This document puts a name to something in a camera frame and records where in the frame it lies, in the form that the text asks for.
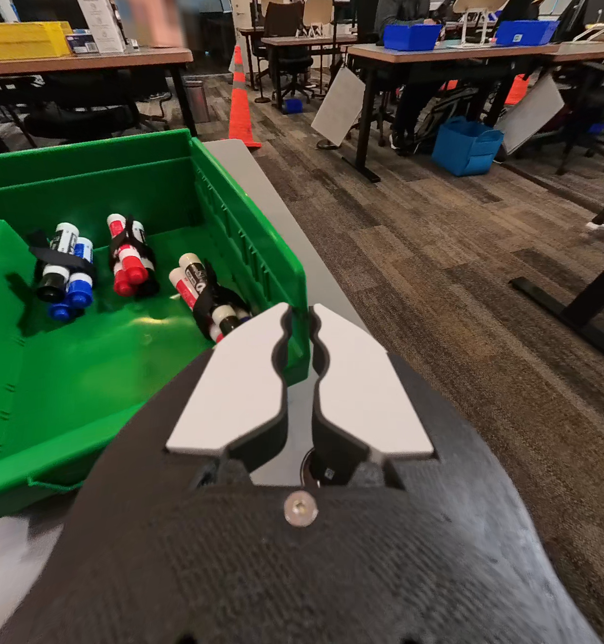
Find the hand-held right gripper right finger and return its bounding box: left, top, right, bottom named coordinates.
left=309, top=303, right=436, bottom=465

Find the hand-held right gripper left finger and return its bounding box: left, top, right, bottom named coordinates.
left=165, top=302, right=294, bottom=471

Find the green plastic bin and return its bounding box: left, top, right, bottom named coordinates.
left=0, top=128, right=312, bottom=526

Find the black dry erase marker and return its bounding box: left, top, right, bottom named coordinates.
left=178, top=253, right=242, bottom=339
left=36, top=222, right=80, bottom=304
left=130, top=220, right=161, bottom=299

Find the black table leg base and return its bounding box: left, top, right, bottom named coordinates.
left=510, top=252, right=604, bottom=365

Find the blue fabric basket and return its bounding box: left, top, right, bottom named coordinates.
left=431, top=117, right=505, bottom=177

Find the orange striped traffic cone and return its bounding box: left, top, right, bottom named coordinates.
left=228, top=45, right=262, bottom=149

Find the white board panel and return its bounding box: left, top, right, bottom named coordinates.
left=311, top=66, right=367, bottom=147
left=495, top=75, right=566, bottom=156

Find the black backpack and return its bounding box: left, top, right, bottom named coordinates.
left=415, top=90, right=480, bottom=152

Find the metal trash can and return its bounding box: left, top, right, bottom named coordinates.
left=184, top=80, right=211, bottom=124

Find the black office chair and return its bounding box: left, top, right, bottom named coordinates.
left=23, top=70, right=142, bottom=143
left=274, top=2, right=317, bottom=101

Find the brown wooden table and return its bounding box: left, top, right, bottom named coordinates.
left=0, top=48, right=198, bottom=154
left=346, top=43, right=560, bottom=183
left=261, top=34, right=358, bottom=111

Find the blue plastic bin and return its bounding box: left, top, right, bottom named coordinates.
left=494, top=20, right=560, bottom=47
left=383, top=22, right=442, bottom=52

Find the white sign card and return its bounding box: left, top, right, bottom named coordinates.
left=78, top=0, right=127, bottom=53

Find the yellow plastic bin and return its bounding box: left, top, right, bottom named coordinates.
left=0, top=21, right=74, bottom=61

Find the white wire stand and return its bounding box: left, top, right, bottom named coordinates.
left=453, top=0, right=509, bottom=47

